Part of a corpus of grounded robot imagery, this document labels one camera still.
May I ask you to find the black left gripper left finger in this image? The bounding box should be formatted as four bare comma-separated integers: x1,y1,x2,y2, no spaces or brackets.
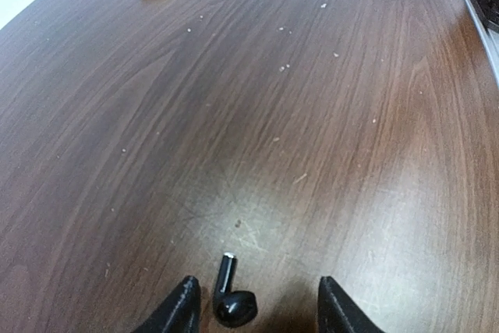
133,275,201,333

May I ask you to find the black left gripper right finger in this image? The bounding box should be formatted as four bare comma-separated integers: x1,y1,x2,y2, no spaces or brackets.
317,276,383,333

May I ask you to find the black wireless earbud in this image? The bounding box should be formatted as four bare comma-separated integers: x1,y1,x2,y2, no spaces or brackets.
212,252,258,328

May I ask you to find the aluminium front table rail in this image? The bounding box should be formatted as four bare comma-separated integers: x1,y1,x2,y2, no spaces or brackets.
465,0,498,83

